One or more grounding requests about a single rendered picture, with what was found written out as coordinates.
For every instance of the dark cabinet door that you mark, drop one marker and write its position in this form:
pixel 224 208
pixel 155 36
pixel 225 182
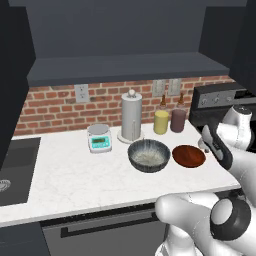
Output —
pixel 13 73
pixel 245 43

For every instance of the dark sink basin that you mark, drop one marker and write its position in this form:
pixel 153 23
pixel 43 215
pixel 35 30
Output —
pixel 16 170

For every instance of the small red-brown bowl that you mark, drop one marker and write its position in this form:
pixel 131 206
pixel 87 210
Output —
pixel 188 156

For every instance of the dark purple bottle, brown neck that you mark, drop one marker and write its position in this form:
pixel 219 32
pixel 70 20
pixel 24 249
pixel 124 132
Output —
pixel 178 120

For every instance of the open dark grey wall cabinet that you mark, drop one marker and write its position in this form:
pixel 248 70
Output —
pixel 126 66

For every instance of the grey wall outlet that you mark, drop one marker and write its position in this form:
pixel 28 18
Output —
pixel 81 93
pixel 174 87
pixel 159 88

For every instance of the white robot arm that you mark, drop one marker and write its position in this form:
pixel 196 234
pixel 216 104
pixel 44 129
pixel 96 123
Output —
pixel 196 213

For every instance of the paper towel roll on holder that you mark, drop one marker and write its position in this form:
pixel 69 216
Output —
pixel 131 116

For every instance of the white and teal kitchen scale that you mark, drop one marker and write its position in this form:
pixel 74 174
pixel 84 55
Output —
pixel 99 139

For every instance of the yellow bottle with brown neck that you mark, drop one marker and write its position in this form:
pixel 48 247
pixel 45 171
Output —
pixel 161 122

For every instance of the dark base cabinet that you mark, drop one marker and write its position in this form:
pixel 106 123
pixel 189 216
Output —
pixel 20 241

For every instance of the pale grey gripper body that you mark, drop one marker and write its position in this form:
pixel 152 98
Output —
pixel 202 144

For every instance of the large grey bowl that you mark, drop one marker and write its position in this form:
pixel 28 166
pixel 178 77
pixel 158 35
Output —
pixel 148 156

